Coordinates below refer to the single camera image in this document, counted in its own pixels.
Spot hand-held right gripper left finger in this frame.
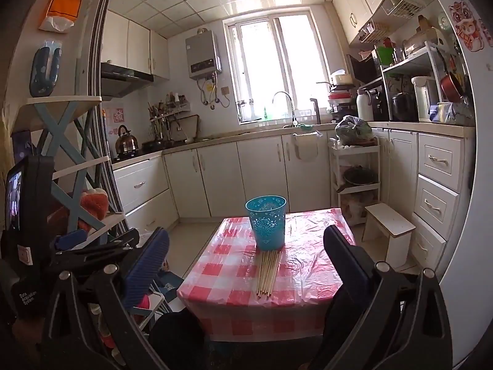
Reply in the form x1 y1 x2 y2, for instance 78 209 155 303
40 227 181 370

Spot small wire basket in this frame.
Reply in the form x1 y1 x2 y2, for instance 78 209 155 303
358 21 389 43

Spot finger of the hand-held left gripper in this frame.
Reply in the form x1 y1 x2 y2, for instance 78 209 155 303
54 230 88 250
52 228 140 274

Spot large white wire basket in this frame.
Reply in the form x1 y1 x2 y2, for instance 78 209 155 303
379 0 426 20

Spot clear plastic bag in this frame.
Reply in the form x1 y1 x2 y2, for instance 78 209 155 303
341 193 370 224

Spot blue plastic packet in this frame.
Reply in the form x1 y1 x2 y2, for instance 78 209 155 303
427 102 474 126

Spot blue dotted pouch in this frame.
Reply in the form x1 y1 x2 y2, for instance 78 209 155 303
30 46 62 98

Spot steel kettle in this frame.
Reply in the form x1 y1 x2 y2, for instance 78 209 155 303
115 124 139 155

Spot curved chrome faucet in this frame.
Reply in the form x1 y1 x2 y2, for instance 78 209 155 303
272 92 299 128

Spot white hanging door bin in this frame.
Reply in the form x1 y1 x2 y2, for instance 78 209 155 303
293 131 322 162

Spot orange fuzzy slippers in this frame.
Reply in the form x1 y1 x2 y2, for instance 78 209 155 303
77 189 110 232

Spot red wall stickers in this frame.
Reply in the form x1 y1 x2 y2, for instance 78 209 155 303
104 108 124 134

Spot white refrigerator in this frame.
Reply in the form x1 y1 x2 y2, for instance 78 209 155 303
439 0 493 368

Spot grey sliding door frame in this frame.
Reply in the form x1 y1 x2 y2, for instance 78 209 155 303
89 0 129 216

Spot white folding stool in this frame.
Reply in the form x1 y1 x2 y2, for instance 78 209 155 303
133 273 185 332

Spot blue plastic utensil holder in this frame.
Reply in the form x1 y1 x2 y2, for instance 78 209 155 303
245 195 287 251

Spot black rimmed tray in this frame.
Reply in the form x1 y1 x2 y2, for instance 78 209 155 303
169 115 201 141

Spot dark cooking pot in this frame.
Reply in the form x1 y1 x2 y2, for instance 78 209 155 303
343 166 376 187

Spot bundle of wooden chopsticks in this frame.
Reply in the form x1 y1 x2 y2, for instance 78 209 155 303
256 250 279 299

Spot white wall cabinets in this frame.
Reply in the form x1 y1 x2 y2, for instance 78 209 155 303
101 10 170 81
332 0 424 45

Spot cardboard box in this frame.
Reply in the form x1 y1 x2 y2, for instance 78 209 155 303
404 14 447 52

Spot green plastic bag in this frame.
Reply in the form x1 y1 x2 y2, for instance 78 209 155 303
334 116 375 147

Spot person's left leg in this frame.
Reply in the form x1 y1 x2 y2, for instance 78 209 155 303
149 311 210 370

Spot orange plastic bag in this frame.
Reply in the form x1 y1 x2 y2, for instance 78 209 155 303
39 0 84 32

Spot red checked plastic tablecloth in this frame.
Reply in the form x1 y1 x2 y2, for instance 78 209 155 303
176 207 357 342

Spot black range hood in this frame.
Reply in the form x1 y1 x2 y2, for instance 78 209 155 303
101 62 155 99

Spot white kitchen base cabinets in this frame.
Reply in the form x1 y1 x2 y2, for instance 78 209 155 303
111 121 477 274

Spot black gas stove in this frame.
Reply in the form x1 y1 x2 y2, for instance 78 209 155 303
112 146 170 162

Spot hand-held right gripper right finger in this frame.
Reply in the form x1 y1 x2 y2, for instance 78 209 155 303
323 224 453 370

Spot red frying pan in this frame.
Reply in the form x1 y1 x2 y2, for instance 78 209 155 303
439 52 465 103

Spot stack of pots and pans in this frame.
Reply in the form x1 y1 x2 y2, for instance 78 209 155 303
316 69 359 114

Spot wall utensil rack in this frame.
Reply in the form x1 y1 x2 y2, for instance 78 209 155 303
148 92 191 139

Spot white framed window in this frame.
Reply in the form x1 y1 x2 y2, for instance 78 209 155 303
223 8 332 124

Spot black microwave oven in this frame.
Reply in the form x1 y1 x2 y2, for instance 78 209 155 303
348 48 382 85

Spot blue and white corner shelf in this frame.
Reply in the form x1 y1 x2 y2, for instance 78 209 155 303
11 96 129 247

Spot red cartoon sticker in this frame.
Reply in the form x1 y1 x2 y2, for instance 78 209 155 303
449 2 486 51

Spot white step stool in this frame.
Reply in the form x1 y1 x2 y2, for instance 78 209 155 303
364 202 417 268

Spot white countertop shelf rack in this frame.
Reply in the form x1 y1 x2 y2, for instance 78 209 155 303
379 40 468 122

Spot grey wall water heater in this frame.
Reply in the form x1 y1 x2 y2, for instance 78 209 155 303
185 29 224 81

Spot white trolley rack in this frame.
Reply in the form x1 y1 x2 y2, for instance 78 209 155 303
329 139 382 226

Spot white thermos jug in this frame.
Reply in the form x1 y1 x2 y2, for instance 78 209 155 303
356 88 374 122

